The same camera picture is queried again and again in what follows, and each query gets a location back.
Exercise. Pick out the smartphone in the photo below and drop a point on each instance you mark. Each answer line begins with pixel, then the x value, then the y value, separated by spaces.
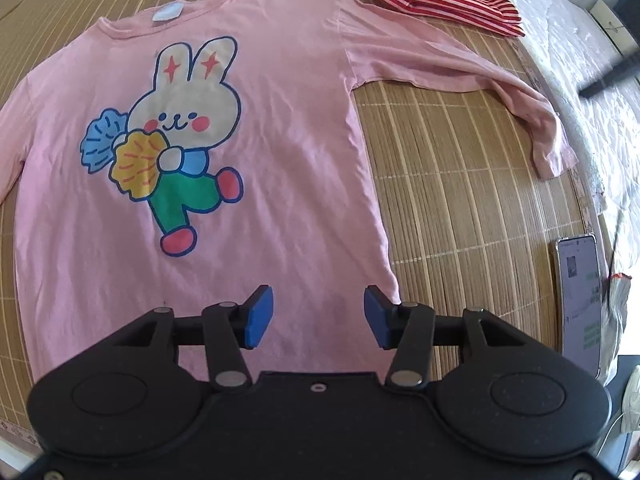
pixel 580 305

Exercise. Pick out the white bag with red tie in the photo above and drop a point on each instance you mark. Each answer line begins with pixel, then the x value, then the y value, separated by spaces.
pixel 619 320

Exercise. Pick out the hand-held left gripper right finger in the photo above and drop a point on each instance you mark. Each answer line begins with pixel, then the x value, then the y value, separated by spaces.
pixel 377 317

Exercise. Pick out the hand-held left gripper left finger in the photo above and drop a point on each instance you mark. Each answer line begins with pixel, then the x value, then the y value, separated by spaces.
pixel 260 317

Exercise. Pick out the white quilt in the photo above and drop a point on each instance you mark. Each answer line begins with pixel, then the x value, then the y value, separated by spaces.
pixel 560 35

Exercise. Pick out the pink bunny print shirt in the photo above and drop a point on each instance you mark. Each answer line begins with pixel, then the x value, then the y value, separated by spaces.
pixel 300 160

